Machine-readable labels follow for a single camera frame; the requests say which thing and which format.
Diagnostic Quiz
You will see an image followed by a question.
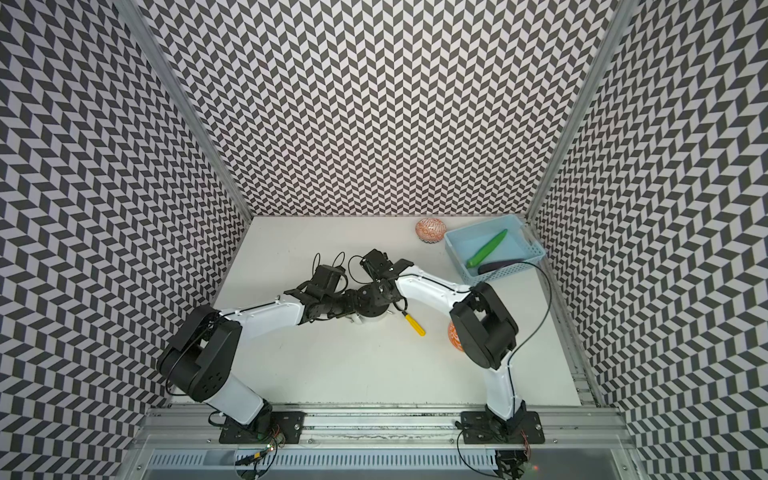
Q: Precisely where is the white twin bell alarm clock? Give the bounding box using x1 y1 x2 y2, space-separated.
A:
350 283 394 325

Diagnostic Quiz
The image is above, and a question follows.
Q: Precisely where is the yellow handled screwdriver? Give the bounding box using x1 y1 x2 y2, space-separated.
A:
402 311 426 337

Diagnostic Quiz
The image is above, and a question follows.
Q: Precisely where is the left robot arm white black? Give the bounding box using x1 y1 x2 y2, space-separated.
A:
156 288 357 426

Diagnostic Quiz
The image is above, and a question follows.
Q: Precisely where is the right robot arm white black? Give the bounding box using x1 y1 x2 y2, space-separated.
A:
358 257 524 422

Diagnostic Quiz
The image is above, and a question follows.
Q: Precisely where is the orange patterned bowl upright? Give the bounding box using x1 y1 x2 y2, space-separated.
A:
447 322 464 352

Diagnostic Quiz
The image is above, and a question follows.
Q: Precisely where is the light blue plastic basket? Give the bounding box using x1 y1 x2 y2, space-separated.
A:
444 215 546 285

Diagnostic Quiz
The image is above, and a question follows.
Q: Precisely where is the dark purple eggplant toy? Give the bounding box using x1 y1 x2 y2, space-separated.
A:
477 259 522 275

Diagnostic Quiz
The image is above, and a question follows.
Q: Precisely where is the green cucumber toy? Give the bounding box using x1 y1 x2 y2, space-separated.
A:
465 229 508 269

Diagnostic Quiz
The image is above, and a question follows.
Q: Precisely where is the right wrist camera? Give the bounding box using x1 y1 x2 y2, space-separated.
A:
360 249 392 279

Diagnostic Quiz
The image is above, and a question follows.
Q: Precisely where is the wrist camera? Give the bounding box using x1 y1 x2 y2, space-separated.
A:
360 249 392 279
310 265 346 293

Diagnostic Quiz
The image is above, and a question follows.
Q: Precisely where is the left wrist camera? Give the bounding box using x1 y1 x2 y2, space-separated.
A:
310 265 346 293

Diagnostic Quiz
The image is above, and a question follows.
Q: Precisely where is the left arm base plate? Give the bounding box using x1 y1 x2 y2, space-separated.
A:
219 411 306 445

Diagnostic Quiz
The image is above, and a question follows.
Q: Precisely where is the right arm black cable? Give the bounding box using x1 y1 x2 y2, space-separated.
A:
506 261 554 373

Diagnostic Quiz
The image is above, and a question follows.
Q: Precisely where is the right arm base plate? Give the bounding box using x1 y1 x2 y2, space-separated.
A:
455 410 546 445

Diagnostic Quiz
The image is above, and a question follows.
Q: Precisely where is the aluminium front rail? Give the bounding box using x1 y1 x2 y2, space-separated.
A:
131 403 634 449

